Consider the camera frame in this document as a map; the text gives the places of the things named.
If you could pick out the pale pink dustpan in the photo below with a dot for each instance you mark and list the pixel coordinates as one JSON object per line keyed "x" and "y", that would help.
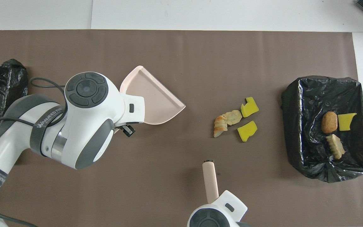
{"x": 156, "y": 101}

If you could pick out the striped croissant piece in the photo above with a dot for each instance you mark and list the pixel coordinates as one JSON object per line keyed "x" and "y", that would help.
{"x": 220, "y": 126}

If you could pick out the beige hand brush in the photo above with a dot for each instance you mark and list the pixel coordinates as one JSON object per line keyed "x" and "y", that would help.
{"x": 210, "y": 183}

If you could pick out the pale bread piece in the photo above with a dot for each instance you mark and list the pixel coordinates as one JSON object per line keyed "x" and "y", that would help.
{"x": 233, "y": 117}

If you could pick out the yellow sponge block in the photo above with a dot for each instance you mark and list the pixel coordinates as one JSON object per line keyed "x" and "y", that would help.
{"x": 247, "y": 131}

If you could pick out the yellow L-shaped sponge piece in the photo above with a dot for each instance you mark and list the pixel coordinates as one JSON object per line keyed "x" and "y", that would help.
{"x": 250, "y": 108}

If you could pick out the orange-brown bun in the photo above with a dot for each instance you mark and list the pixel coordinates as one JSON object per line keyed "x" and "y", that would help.
{"x": 329, "y": 122}

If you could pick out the pale ridged bread chunk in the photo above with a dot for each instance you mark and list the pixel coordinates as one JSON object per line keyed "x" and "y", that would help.
{"x": 336, "y": 146}

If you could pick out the small yellow sponge wedge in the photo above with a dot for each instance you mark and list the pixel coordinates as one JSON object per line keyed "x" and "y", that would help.
{"x": 345, "y": 122}

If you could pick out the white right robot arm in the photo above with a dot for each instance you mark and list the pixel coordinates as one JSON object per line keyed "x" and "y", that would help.
{"x": 219, "y": 208}

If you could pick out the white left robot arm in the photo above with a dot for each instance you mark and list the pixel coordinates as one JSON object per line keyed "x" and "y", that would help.
{"x": 90, "y": 126}

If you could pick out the open bin with black bag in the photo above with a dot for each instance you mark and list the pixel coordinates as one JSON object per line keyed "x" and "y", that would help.
{"x": 307, "y": 104}

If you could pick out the brown paper table mat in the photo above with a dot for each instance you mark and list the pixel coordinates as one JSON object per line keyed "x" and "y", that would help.
{"x": 232, "y": 63}

